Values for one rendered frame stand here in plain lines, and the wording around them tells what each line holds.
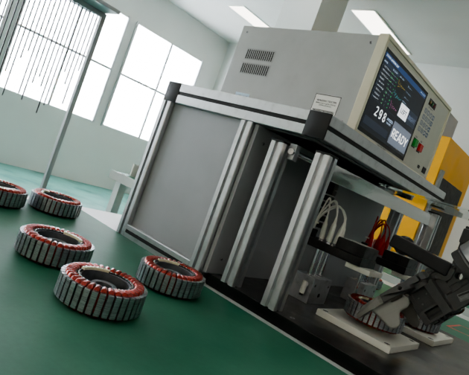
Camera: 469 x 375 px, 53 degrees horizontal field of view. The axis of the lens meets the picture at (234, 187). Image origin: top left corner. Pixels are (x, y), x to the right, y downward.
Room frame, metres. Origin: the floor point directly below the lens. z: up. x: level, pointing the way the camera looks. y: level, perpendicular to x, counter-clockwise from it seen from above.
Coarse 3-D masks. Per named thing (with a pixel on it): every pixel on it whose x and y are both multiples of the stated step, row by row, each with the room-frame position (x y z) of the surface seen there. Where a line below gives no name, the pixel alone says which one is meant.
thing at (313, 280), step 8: (296, 272) 0.97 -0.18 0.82; (304, 272) 0.97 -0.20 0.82; (296, 280) 0.97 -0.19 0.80; (312, 280) 0.94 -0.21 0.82; (320, 280) 0.96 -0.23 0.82; (328, 280) 0.99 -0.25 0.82; (296, 288) 0.96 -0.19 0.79; (312, 288) 0.94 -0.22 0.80; (320, 288) 0.97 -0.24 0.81; (328, 288) 0.99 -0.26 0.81; (296, 296) 0.96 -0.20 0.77; (304, 296) 0.95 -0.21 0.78; (312, 296) 0.95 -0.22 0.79; (320, 296) 0.98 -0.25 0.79
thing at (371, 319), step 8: (352, 296) 0.89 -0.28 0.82; (360, 296) 0.91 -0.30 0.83; (352, 304) 0.87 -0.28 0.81; (360, 304) 0.85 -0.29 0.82; (352, 312) 0.86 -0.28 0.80; (400, 312) 0.88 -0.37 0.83; (360, 320) 0.85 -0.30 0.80; (368, 320) 0.85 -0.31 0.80; (376, 320) 0.84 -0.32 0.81; (384, 328) 0.83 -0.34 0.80; (400, 328) 0.85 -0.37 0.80
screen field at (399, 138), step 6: (396, 126) 1.04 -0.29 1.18; (402, 126) 1.06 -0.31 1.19; (390, 132) 1.03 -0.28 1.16; (396, 132) 1.05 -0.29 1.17; (402, 132) 1.07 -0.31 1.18; (408, 132) 1.09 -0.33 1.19; (390, 138) 1.03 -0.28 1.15; (396, 138) 1.05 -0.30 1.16; (402, 138) 1.08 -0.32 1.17; (408, 138) 1.10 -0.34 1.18; (390, 144) 1.04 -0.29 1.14; (396, 144) 1.06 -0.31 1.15; (402, 144) 1.08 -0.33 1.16; (402, 150) 1.09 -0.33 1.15
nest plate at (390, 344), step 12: (324, 312) 0.87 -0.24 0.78; (336, 312) 0.90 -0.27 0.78; (336, 324) 0.85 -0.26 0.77; (348, 324) 0.84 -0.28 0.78; (360, 324) 0.87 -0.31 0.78; (360, 336) 0.82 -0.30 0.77; (372, 336) 0.81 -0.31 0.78; (384, 336) 0.85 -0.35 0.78; (396, 336) 0.88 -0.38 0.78; (384, 348) 0.79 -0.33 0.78; (396, 348) 0.81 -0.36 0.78; (408, 348) 0.85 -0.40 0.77
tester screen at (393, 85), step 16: (384, 64) 0.93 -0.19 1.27; (384, 80) 0.95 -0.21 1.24; (400, 80) 0.99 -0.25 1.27; (384, 96) 0.96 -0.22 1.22; (400, 96) 1.01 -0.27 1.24; (416, 96) 1.07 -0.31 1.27; (368, 112) 0.94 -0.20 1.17; (416, 112) 1.09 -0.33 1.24; (368, 128) 0.95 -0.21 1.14; (384, 128) 1.00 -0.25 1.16
